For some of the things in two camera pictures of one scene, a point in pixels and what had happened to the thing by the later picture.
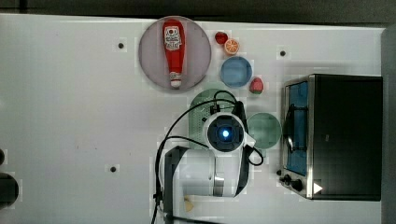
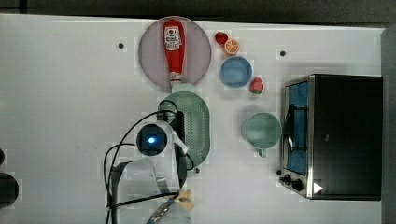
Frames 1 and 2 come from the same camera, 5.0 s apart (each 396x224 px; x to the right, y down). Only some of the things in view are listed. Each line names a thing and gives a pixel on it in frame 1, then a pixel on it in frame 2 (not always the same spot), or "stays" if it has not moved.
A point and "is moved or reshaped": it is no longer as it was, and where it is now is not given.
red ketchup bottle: (174, 34) stays
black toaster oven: (332, 137) stays
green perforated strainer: (205, 105) is moved or reshaped
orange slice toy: (231, 46) stays
